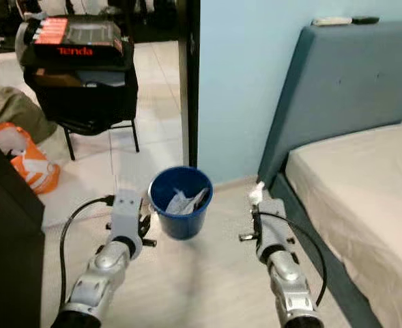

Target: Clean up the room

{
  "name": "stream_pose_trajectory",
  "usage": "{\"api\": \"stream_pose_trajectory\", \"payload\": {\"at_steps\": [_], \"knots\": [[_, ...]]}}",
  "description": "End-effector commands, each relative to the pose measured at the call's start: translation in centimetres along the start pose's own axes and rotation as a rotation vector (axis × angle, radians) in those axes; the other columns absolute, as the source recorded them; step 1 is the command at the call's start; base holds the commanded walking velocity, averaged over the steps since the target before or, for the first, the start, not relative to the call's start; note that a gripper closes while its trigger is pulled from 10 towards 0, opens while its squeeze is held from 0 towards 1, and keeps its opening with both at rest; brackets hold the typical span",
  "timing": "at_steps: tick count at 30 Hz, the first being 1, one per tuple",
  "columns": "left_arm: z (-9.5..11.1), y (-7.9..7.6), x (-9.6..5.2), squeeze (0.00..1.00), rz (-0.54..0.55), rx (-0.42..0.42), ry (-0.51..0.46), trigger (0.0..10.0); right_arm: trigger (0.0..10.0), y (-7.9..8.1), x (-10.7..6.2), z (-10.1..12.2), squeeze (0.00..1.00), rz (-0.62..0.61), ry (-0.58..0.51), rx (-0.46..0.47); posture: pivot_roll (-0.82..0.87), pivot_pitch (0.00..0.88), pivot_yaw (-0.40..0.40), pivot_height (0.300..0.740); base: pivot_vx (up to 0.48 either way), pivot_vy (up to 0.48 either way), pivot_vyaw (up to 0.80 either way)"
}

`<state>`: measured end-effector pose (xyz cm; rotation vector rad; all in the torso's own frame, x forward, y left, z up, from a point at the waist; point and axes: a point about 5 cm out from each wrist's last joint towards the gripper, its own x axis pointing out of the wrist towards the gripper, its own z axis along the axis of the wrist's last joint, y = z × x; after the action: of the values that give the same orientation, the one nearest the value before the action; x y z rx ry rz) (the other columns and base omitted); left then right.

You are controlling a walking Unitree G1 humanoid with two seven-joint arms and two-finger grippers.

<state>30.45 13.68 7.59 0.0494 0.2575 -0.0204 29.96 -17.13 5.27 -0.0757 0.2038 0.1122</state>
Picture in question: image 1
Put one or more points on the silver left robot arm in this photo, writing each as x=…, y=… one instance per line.
x=102, y=280

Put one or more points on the blue plastic waste bin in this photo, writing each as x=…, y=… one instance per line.
x=183, y=225

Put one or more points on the crumpled clear plastic bag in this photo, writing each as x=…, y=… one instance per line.
x=177, y=203

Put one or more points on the flat white dark packet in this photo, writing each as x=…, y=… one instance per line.
x=199, y=198

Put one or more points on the mattress with beige sheet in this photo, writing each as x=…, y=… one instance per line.
x=364, y=191

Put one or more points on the orange white plastic bag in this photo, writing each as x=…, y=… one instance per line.
x=33, y=167

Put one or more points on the black cabinet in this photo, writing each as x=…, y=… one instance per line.
x=13, y=260

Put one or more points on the black fabric folding chair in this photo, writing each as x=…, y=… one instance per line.
x=84, y=96

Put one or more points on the blue grey flat case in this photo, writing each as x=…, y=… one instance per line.
x=102, y=77

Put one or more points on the brown cardboard box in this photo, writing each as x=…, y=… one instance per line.
x=54, y=78

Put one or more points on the olive green cloth bag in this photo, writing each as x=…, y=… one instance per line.
x=16, y=109

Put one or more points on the black red Tenda box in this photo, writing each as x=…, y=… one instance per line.
x=74, y=49

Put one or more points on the white remote control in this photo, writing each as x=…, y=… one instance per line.
x=330, y=21

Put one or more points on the black remote control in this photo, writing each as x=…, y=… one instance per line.
x=364, y=20

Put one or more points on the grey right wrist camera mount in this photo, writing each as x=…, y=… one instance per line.
x=272, y=229

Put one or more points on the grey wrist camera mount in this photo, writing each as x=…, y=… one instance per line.
x=272, y=229
x=127, y=208

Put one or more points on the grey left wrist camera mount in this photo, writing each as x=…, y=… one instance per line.
x=127, y=208

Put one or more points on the black door frame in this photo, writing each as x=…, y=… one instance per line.
x=189, y=82

